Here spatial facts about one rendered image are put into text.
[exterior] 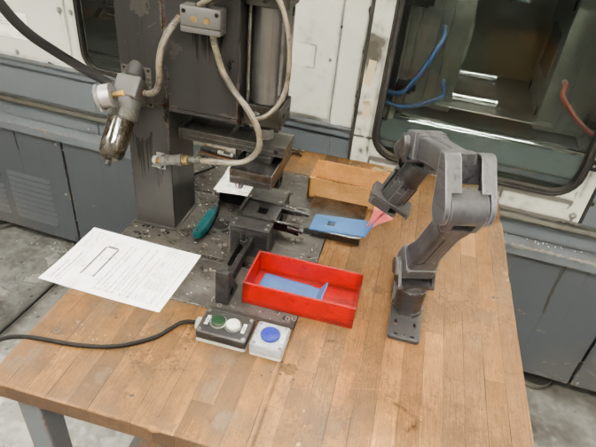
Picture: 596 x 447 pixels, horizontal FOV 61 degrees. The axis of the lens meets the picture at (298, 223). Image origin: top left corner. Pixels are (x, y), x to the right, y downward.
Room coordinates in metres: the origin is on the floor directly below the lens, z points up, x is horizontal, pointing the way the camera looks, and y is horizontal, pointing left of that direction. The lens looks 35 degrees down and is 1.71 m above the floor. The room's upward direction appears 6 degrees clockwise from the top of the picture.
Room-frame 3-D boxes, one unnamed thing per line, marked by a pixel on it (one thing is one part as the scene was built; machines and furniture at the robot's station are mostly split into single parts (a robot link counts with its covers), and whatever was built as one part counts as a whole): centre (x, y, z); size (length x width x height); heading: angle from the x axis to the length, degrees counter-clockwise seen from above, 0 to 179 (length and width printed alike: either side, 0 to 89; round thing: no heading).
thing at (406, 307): (0.85, -0.27, 0.94); 0.20 x 0.07 x 0.08; 169
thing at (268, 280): (0.86, 0.00, 0.92); 0.15 x 0.07 x 0.03; 76
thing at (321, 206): (1.18, -0.10, 0.91); 0.17 x 0.16 x 0.02; 169
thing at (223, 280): (0.84, 0.14, 0.95); 0.06 x 0.03 x 0.09; 169
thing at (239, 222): (1.08, 0.10, 0.98); 0.20 x 0.10 x 0.01; 169
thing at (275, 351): (0.71, 0.03, 0.90); 0.07 x 0.07 x 0.06; 79
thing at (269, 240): (1.08, 0.10, 0.94); 0.20 x 0.10 x 0.07; 169
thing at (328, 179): (1.33, -0.15, 0.93); 0.25 x 0.13 x 0.08; 79
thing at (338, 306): (0.86, -0.03, 0.93); 0.25 x 0.12 x 0.06; 79
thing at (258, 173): (1.08, 0.17, 1.22); 0.26 x 0.18 x 0.30; 79
